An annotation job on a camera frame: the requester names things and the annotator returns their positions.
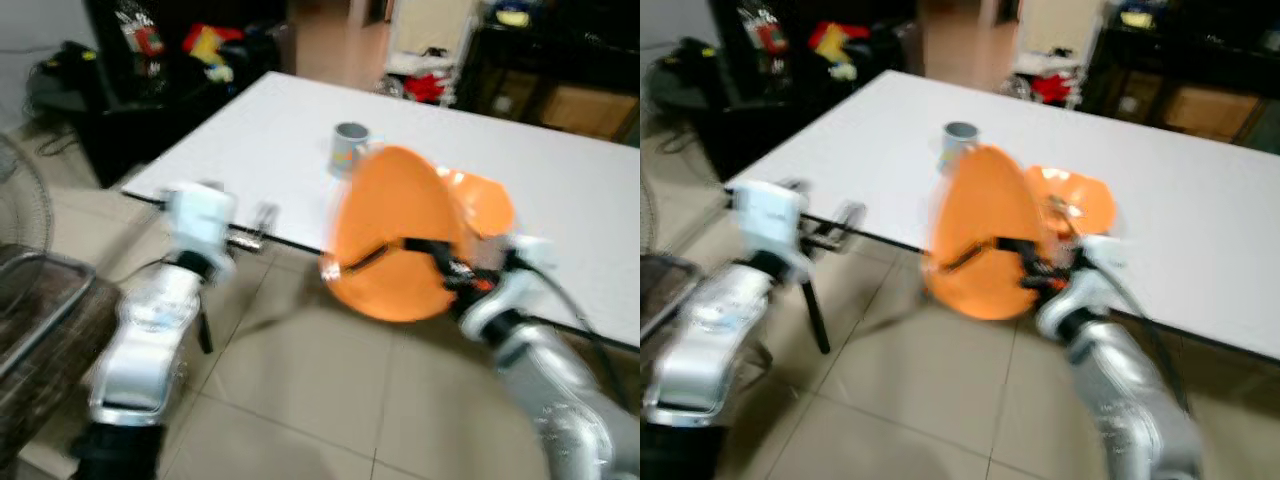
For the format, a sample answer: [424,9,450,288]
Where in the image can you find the black shelf unit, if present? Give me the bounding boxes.
[1079,0,1280,153]
[454,0,641,148]

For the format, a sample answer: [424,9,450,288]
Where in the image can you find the red snack bag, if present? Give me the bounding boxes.
[114,4,167,60]
[745,4,791,58]

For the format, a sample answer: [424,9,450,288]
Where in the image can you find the metal spoon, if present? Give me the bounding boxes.
[1047,196,1083,241]

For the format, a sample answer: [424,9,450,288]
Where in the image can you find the black round side table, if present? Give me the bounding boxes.
[648,36,806,183]
[27,38,206,188]

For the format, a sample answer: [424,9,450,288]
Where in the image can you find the yellow and red toy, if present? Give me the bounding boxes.
[809,21,870,82]
[182,21,247,84]

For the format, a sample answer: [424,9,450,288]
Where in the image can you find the white chair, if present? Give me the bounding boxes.
[383,0,483,107]
[1008,0,1098,103]

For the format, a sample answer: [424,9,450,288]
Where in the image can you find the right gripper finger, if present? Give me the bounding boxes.
[340,237,451,274]
[944,236,1047,273]

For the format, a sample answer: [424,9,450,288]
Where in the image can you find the grey mug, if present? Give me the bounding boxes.
[939,120,982,173]
[329,121,372,180]

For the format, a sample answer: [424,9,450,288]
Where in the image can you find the brown cardboard box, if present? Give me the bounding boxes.
[1159,86,1263,142]
[539,84,628,142]

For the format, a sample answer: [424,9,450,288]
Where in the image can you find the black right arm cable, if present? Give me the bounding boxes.
[518,254,613,403]
[1108,268,1193,413]

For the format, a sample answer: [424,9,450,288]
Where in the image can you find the wire fan guard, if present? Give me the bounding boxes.
[0,133,54,263]

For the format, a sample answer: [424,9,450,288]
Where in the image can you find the wire basket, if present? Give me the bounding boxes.
[0,243,123,473]
[640,278,703,348]

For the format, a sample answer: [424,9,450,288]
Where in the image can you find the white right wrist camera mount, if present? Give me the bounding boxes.
[458,234,558,343]
[1034,234,1128,343]

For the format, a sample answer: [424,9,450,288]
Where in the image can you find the red cloth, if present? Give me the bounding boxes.
[404,71,449,105]
[1029,71,1082,105]

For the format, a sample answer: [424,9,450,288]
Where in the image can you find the orange plate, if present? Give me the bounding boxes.
[921,142,1073,322]
[319,144,473,324]

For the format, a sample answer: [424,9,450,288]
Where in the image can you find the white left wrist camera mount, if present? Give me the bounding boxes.
[163,183,240,283]
[732,179,810,283]

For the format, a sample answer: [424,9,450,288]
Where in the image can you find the orange bowl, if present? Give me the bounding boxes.
[438,168,517,243]
[1024,164,1119,238]

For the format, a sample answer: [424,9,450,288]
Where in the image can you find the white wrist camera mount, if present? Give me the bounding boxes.
[458,234,558,343]
[732,179,810,283]
[1034,234,1128,343]
[163,183,240,283]

